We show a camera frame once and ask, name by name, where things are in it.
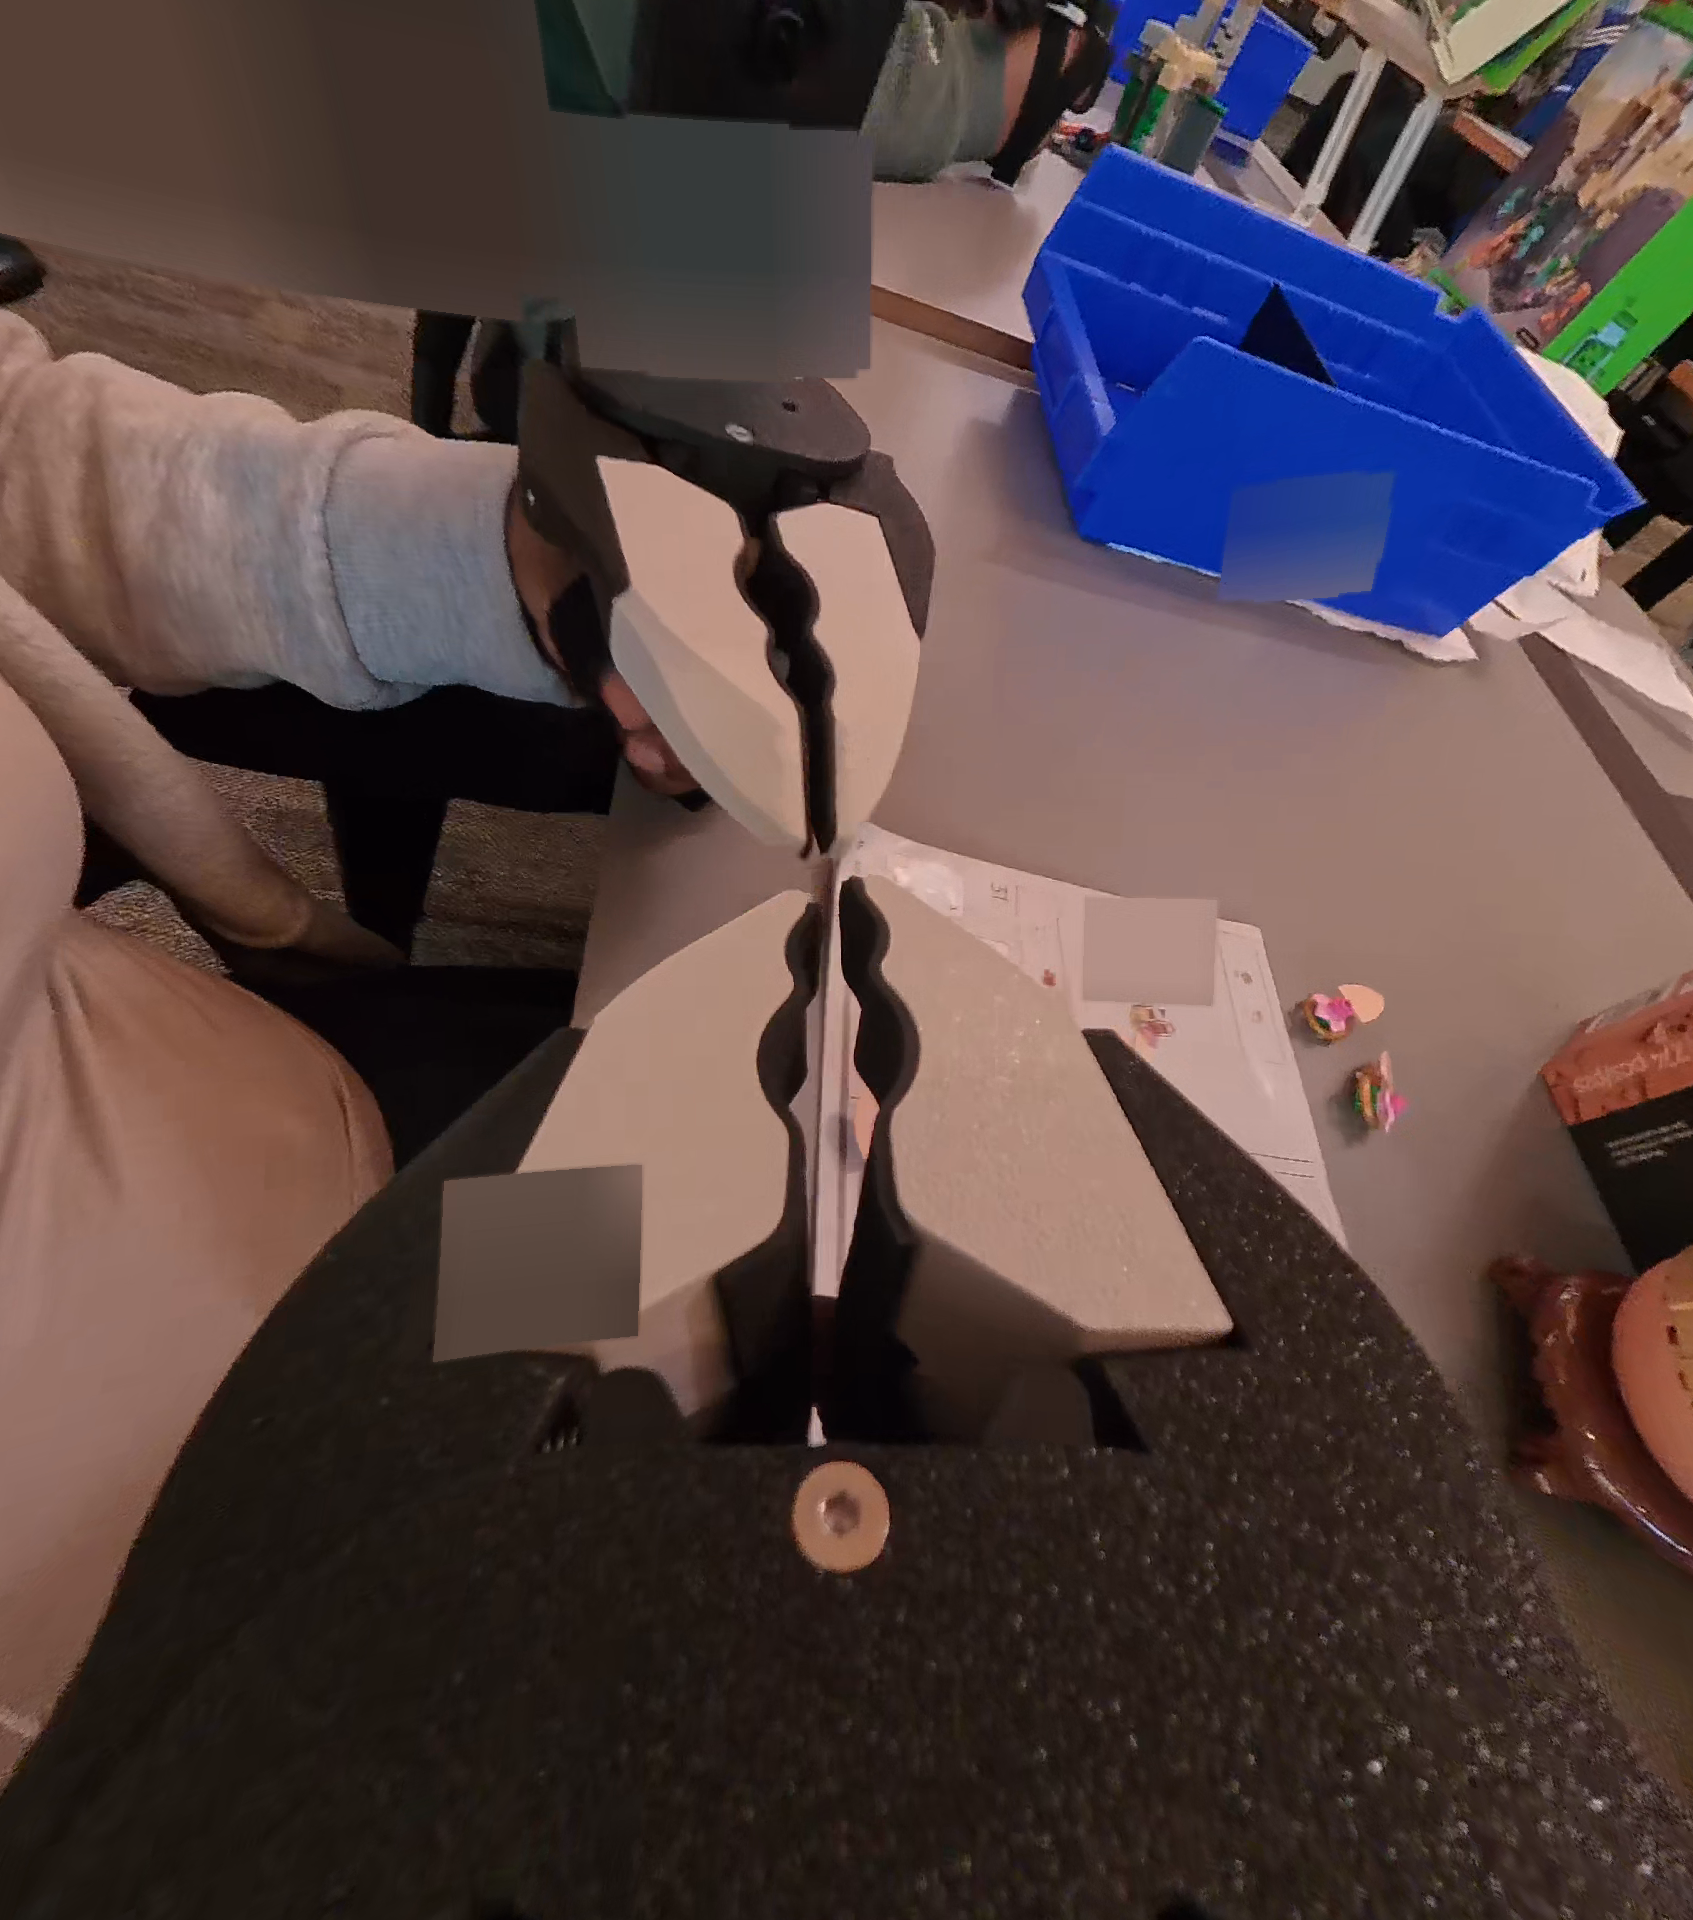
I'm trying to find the grey desk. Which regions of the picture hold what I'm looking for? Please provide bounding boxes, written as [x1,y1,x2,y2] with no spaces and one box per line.
[568,150,1693,1920]

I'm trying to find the person's left hand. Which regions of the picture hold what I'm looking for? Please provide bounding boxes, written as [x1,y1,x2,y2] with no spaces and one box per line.
[506,498,708,805]

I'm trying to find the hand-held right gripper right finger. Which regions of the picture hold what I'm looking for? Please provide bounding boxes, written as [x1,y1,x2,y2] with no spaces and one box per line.
[841,876,1235,1370]

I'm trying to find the pink brown brick-built model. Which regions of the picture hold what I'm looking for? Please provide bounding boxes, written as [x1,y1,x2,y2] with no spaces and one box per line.
[1487,1194,1693,1602]

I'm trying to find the white crumpled paper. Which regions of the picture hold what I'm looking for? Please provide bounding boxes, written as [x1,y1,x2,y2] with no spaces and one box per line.
[1290,356,1693,746]

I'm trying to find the beige hoodie drawstring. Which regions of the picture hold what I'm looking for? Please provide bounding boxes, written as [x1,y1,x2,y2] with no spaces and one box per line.
[0,439,401,967]

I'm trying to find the small brick-built figures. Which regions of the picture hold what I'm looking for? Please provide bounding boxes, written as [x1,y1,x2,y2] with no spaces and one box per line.
[1112,13,1233,176]

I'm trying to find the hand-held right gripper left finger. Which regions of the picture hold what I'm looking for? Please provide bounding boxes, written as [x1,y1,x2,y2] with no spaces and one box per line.
[523,889,807,1378]

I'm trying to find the blue plastic bin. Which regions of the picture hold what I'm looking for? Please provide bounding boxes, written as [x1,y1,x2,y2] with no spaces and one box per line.
[1020,145,1645,642]
[1108,0,1317,147]

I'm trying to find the person's beige hoodie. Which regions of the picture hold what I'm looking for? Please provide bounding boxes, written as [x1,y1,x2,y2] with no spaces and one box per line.
[0,435,399,1909]

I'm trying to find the person's left forearm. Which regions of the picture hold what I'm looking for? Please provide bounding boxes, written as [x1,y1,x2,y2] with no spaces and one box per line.
[0,211,580,716]

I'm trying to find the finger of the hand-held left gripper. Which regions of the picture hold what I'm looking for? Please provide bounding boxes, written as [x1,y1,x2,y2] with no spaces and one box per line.
[597,456,813,858]
[776,502,927,847]

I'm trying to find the printed instruction booklet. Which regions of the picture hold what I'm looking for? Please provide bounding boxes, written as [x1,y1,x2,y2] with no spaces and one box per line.
[813,823,1353,1310]

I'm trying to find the large green set box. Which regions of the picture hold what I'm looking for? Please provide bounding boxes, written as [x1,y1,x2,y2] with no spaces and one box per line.
[1439,6,1693,402]

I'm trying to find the white table legs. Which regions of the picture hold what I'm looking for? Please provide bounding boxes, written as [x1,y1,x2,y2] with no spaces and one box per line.
[1309,42,1452,254]

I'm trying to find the small green set box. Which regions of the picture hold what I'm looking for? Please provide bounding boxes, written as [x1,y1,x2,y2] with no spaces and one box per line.
[1430,0,1613,91]

